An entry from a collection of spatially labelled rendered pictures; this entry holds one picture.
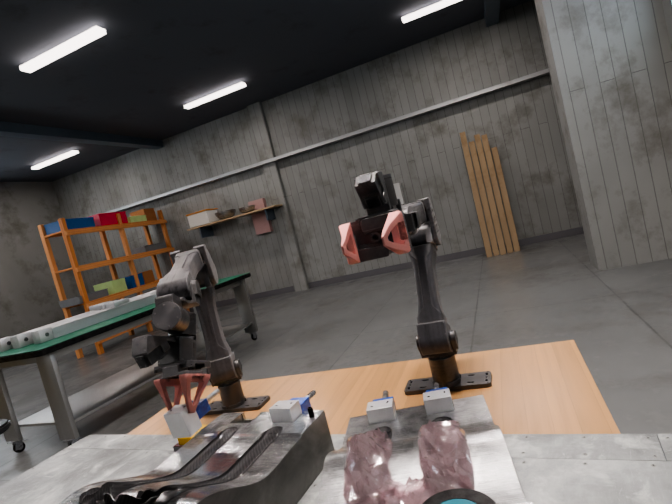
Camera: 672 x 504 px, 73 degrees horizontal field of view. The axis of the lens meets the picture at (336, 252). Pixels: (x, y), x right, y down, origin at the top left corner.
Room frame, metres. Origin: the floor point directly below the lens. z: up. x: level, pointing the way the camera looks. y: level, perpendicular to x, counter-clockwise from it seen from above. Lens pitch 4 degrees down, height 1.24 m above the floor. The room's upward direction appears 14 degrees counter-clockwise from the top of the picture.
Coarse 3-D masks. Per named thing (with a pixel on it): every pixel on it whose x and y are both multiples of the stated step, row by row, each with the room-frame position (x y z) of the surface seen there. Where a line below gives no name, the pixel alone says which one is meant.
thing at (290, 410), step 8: (312, 392) 0.95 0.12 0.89; (288, 400) 0.87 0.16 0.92; (296, 400) 0.86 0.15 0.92; (304, 400) 0.89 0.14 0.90; (272, 408) 0.85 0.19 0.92; (280, 408) 0.84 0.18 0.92; (288, 408) 0.83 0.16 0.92; (296, 408) 0.85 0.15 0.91; (304, 408) 0.88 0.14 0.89; (272, 416) 0.85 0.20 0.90; (280, 416) 0.84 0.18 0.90; (288, 416) 0.83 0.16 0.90; (296, 416) 0.84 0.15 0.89
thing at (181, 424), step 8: (216, 392) 0.97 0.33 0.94; (192, 400) 0.94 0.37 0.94; (200, 400) 0.92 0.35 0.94; (208, 400) 0.95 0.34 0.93; (176, 408) 0.89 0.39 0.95; (184, 408) 0.87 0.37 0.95; (200, 408) 0.90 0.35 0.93; (208, 408) 0.92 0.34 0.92; (168, 416) 0.87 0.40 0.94; (176, 416) 0.86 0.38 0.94; (184, 416) 0.86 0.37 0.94; (192, 416) 0.88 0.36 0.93; (200, 416) 0.90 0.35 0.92; (168, 424) 0.88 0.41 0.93; (176, 424) 0.87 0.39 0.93; (184, 424) 0.86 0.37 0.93; (192, 424) 0.87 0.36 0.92; (200, 424) 0.89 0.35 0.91; (176, 432) 0.87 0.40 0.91; (184, 432) 0.86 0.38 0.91; (192, 432) 0.87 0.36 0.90
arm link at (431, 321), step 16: (416, 240) 1.11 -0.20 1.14; (432, 240) 1.08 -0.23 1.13; (416, 256) 1.09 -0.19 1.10; (432, 256) 1.08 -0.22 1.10; (416, 272) 1.07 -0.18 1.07; (432, 272) 1.06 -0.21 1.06; (416, 288) 1.06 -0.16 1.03; (432, 288) 1.04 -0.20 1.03; (432, 304) 1.02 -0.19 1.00; (432, 320) 1.01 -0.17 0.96; (432, 336) 0.99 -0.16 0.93; (448, 336) 0.99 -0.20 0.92; (432, 352) 0.99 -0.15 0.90
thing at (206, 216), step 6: (204, 210) 9.24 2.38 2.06; (210, 210) 9.40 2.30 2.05; (216, 210) 9.59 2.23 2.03; (192, 216) 9.37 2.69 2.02; (198, 216) 9.32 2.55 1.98; (204, 216) 9.27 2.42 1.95; (210, 216) 9.34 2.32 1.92; (192, 222) 9.38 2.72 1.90; (198, 222) 9.33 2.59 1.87; (204, 222) 9.28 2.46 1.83; (210, 222) 9.29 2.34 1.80
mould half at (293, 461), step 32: (224, 416) 0.95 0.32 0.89; (320, 416) 0.83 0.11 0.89; (192, 448) 0.84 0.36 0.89; (224, 448) 0.80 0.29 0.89; (288, 448) 0.74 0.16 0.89; (320, 448) 0.81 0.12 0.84; (128, 480) 0.71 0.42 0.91; (192, 480) 0.69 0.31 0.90; (256, 480) 0.66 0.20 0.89; (288, 480) 0.71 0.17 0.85
